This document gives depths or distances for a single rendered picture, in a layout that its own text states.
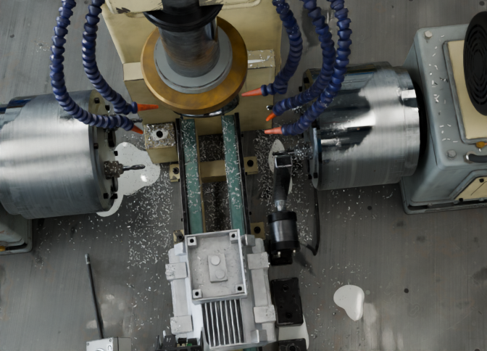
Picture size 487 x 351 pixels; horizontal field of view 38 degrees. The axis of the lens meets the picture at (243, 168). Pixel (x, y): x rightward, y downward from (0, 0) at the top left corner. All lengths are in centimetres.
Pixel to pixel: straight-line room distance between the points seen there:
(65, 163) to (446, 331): 90
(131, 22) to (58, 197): 37
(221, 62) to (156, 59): 11
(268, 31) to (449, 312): 74
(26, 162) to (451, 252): 95
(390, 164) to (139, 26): 57
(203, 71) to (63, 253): 70
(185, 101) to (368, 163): 40
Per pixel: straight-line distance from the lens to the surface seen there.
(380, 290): 165
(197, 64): 112
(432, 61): 143
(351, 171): 139
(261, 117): 164
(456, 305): 168
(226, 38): 119
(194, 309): 135
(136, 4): 98
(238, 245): 132
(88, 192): 139
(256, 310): 134
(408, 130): 139
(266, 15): 147
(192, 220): 154
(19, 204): 144
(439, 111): 139
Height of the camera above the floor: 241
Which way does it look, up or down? 73 degrees down
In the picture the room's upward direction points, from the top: 3 degrees counter-clockwise
